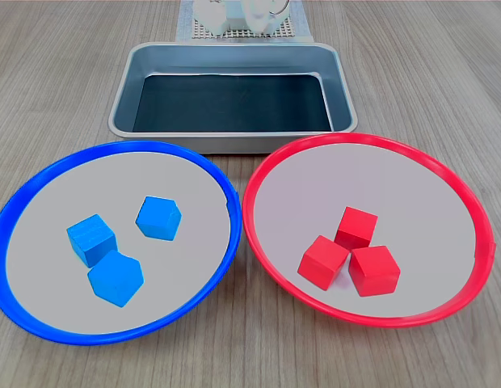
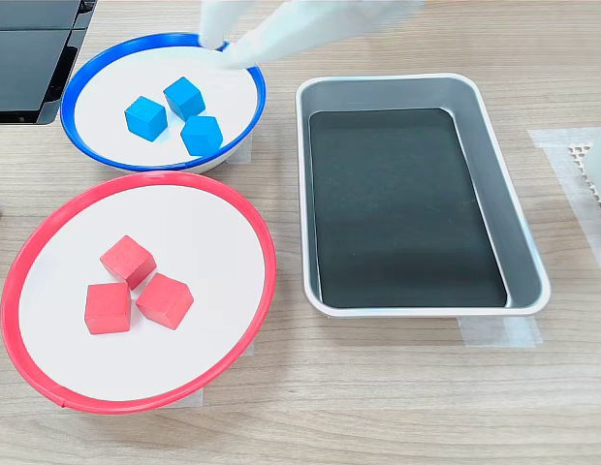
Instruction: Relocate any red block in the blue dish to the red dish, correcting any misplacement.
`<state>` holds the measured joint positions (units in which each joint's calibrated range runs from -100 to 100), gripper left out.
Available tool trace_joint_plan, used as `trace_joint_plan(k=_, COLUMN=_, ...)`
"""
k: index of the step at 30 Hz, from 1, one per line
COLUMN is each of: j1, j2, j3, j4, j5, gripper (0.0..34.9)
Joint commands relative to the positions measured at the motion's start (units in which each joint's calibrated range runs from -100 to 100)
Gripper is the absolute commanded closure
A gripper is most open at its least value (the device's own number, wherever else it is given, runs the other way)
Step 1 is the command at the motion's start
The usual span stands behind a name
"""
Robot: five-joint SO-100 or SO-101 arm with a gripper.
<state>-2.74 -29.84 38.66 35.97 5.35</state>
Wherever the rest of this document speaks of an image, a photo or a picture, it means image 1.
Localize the red-rimmed white plate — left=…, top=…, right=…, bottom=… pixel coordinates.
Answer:
left=242, top=132, right=498, bottom=329

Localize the thin cable loop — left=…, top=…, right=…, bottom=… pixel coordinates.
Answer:
left=268, top=0, right=293, bottom=19

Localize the blue-rimmed white plate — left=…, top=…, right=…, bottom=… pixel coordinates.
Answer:
left=0, top=140, right=242, bottom=347

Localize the steel tray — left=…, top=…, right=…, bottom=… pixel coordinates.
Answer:
left=107, top=41, right=359, bottom=155

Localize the red cube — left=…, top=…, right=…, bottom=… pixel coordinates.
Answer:
left=297, top=234, right=350, bottom=292
left=347, top=245, right=402, bottom=298
left=334, top=206, right=379, bottom=251

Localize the pale perforated base plate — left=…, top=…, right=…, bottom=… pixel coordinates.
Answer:
left=192, top=15, right=296, bottom=40

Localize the blue cube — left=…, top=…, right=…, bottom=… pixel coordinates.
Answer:
left=86, top=249, right=145, bottom=308
left=65, top=213, right=118, bottom=269
left=135, top=196, right=183, bottom=243

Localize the black tray mat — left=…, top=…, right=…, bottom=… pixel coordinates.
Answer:
left=132, top=73, right=334, bottom=133

